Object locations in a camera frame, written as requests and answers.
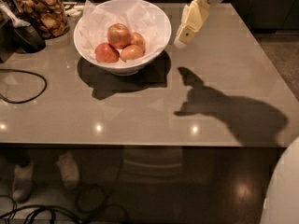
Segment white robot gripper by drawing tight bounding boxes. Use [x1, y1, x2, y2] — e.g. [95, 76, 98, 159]
[174, 0, 223, 49]

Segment red-yellow apple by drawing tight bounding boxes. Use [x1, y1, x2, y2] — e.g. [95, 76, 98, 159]
[107, 23, 131, 49]

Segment front right yellow-red apple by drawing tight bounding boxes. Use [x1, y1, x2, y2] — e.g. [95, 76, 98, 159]
[120, 45, 144, 62]

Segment front left red apple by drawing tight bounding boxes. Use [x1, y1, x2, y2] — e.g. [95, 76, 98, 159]
[94, 43, 120, 63]

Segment white ceramic bowl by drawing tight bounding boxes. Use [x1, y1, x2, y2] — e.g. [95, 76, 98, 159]
[73, 0, 173, 77]

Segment small white items behind bowl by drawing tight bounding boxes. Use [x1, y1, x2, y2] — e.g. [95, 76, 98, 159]
[64, 3, 84, 17]

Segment white crumpled paper liner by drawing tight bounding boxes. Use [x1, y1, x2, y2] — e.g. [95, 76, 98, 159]
[78, 0, 169, 67]

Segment glass jar of dried chips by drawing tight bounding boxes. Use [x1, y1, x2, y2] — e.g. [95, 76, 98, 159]
[14, 0, 69, 39]

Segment black appliance with scoop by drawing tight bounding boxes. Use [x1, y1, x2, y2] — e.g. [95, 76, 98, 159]
[0, 0, 46, 53]

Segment white shoe right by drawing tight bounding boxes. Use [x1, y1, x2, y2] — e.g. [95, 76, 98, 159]
[56, 151, 79, 189]

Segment white shoe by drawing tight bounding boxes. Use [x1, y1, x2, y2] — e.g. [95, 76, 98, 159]
[12, 161, 34, 203]
[56, 151, 79, 189]

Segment white shoe left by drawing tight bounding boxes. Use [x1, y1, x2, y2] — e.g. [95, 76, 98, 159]
[12, 161, 34, 203]

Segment black cable on table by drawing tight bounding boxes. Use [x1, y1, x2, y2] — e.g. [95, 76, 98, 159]
[0, 68, 49, 105]

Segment black cables on floor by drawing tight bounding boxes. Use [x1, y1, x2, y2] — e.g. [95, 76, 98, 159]
[0, 184, 129, 224]

